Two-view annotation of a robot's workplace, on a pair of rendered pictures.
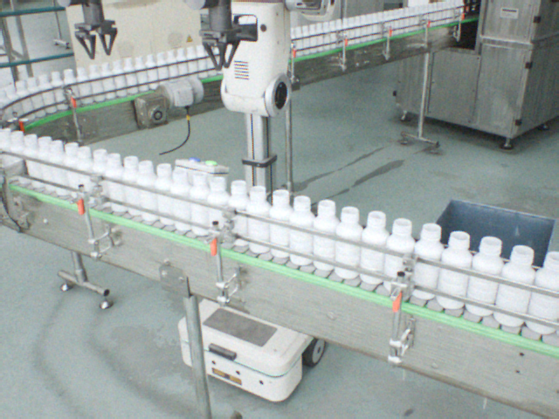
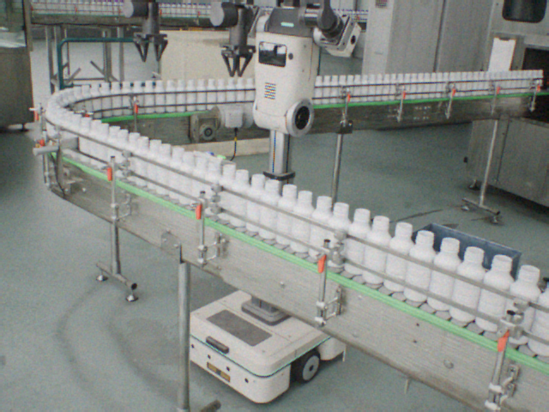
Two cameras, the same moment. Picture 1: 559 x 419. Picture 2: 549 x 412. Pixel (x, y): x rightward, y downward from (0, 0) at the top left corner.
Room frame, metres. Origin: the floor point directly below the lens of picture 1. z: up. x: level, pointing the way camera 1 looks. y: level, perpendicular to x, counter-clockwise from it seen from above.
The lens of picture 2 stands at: (-0.43, -0.33, 1.68)
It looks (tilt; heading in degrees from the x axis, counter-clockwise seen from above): 20 degrees down; 10
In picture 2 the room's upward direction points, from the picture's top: 3 degrees clockwise
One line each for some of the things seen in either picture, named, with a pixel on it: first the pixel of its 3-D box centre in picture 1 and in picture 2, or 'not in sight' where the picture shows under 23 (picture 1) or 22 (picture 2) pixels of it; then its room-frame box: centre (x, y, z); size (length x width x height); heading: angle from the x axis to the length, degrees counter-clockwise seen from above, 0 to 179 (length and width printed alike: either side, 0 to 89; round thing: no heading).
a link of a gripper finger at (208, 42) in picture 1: (221, 51); (235, 62); (1.39, 0.13, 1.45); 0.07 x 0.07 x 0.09; 59
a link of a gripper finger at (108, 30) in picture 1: (102, 40); (154, 48); (1.65, 0.50, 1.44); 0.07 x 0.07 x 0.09; 60
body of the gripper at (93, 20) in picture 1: (93, 15); (150, 27); (1.63, 0.51, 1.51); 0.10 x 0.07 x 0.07; 150
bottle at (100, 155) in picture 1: (105, 177); (135, 157); (1.46, 0.50, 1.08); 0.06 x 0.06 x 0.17
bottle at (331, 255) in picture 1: (326, 235); (287, 215); (1.09, -0.11, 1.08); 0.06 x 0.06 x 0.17
